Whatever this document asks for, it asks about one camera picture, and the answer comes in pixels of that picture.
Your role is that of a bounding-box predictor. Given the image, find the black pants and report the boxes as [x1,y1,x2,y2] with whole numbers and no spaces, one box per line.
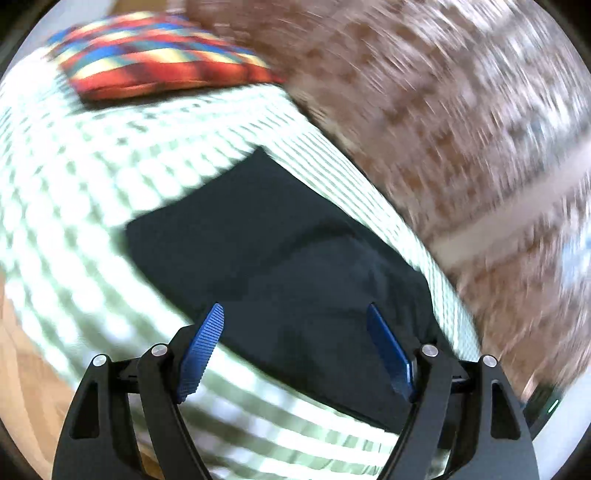
[125,149,449,433]

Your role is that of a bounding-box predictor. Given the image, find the beige curtain tie band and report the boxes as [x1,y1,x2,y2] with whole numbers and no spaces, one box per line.
[431,138,590,268]

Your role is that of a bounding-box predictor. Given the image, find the green white checkered bedsheet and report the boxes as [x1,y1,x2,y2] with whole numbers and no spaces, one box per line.
[1,48,481,479]

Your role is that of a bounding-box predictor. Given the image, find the brown floral curtain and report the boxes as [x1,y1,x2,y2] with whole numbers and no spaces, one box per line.
[186,1,590,395]

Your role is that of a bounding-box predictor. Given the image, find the colourful plaid pillow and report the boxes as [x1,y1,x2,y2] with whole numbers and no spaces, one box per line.
[48,11,280,102]

